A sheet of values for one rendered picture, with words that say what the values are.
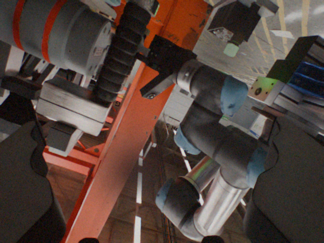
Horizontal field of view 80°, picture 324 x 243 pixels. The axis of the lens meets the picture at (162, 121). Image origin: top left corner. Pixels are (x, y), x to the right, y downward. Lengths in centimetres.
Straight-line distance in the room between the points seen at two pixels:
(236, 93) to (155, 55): 23
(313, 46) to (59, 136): 81
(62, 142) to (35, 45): 22
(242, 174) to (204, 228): 29
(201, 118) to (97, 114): 23
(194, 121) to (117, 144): 63
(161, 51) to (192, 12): 43
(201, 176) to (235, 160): 41
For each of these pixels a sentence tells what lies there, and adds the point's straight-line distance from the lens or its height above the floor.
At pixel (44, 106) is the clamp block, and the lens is 31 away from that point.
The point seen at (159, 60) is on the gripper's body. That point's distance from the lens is 51.
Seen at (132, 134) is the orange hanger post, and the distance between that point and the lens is 97.
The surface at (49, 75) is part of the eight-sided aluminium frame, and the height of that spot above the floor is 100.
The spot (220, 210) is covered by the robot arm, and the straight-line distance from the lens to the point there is 55.
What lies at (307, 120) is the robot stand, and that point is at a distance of 94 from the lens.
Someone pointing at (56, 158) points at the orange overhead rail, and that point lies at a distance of 423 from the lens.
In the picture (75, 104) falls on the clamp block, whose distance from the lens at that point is 29.
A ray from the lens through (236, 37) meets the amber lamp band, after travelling 91.
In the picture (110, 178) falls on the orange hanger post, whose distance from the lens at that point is 111.
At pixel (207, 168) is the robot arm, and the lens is 82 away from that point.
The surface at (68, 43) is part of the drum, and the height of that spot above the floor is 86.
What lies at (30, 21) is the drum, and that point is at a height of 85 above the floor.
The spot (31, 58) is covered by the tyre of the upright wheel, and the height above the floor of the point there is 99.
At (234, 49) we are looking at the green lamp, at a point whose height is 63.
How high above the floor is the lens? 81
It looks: 15 degrees up
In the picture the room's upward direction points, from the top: 153 degrees counter-clockwise
